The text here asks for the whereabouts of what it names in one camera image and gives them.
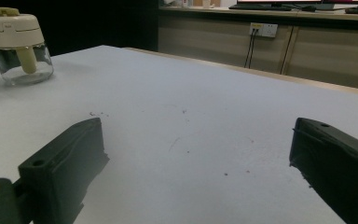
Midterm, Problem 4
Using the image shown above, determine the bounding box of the beige upright post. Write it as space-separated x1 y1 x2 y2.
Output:
280 25 296 77

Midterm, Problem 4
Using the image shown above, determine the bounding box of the wooden counter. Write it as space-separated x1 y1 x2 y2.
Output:
158 6 358 23

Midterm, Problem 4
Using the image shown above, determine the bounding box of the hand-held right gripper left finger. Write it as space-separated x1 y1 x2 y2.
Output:
18 117 110 224

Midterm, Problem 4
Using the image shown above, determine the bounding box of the glass jar with cream lid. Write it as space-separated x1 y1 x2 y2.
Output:
0 7 55 87

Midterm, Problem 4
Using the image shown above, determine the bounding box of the white wall socket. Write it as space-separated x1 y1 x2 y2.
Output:
249 21 279 39

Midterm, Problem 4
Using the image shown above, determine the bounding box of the black keyboard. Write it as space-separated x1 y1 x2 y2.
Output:
228 3 293 12

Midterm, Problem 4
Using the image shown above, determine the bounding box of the black curtain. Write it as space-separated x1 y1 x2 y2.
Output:
0 0 160 70

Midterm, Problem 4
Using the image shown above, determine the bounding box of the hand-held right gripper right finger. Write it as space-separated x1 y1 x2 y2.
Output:
288 117 358 224

